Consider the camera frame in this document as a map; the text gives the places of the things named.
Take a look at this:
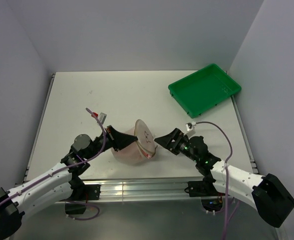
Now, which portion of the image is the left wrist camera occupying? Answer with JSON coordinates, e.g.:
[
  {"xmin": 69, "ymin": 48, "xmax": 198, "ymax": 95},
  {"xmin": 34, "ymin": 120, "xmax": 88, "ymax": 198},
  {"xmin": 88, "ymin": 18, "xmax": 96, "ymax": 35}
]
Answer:
[{"xmin": 92, "ymin": 112, "xmax": 107, "ymax": 124}]

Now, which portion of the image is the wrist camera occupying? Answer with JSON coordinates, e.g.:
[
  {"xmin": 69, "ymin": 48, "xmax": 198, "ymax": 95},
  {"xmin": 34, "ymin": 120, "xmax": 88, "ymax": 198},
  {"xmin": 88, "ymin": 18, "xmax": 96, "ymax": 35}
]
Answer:
[
  {"xmin": 92, "ymin": 112, "xmax": 107, "ymax": 124},
  {"xmin": 185, "ymin": 121, "xmax": 197, "ymax": 133}
]

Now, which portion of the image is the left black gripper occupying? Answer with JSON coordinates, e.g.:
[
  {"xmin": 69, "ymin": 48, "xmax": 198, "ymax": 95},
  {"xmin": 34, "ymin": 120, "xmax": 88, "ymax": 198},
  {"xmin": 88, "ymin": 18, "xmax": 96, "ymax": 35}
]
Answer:
[{"xmin": 84, "ymin": 124, "xmax": 137, "ymax": 160}]

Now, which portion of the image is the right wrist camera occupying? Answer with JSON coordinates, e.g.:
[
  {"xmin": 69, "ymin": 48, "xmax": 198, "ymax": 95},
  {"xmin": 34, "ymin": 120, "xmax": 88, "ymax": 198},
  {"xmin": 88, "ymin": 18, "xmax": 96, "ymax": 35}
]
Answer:
[{"xmin": 185, "ymin": 121, "xmax": 197, "ymax": 133}]

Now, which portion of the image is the pink bra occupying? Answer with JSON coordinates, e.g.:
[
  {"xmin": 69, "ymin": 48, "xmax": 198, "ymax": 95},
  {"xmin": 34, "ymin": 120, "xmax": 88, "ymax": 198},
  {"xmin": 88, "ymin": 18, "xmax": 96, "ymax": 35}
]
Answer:
[{"xmin": 114, "ymin": 128, "xmax": 154, "ymax": 166}]

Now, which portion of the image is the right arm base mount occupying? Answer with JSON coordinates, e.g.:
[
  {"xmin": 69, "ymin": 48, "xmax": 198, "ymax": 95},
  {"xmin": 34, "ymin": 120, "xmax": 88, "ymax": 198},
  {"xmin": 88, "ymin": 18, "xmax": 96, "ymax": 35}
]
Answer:
[{"xmin": 184, "ymin": 180, "xmax": 223, "ymax": 212}]

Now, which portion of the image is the aluminium table frame rail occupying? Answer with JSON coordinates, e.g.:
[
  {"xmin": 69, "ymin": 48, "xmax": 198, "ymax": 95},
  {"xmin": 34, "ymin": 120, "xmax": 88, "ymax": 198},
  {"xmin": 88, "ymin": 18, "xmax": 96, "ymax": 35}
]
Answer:
[{"xmin": 10, "ymin": 176, "xmax": 274, "ymax": 205}]

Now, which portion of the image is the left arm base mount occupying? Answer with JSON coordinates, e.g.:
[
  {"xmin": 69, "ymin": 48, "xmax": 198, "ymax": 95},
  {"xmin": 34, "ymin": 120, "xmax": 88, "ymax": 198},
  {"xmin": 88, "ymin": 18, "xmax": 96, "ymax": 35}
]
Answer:
[{"xmin": 65, "ymin": 184, "xmax": 101, "ymax": 216}]

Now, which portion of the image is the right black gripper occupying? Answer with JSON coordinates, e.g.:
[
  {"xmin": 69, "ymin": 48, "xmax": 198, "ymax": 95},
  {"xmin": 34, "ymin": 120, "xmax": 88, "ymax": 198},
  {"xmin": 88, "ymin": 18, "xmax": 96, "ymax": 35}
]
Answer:
[{"xmin": 155, "ymin": 127, "xmax": 199, "ymax": 163}]

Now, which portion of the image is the green plastic tray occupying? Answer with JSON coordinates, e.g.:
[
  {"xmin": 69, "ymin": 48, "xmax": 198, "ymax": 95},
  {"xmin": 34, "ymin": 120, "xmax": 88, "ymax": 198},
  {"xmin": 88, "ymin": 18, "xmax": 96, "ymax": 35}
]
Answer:
[{"xmin": 168, "ymin": 63, "xmax": 241, "ymax": 118}]

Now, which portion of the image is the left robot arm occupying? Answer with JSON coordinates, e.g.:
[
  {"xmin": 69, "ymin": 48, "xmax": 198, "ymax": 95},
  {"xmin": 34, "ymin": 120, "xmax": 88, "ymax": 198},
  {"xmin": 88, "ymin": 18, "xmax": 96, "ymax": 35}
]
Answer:
[{"xmin": 0, "ymin": 126, "xmax": 137, "ymax": 240}]

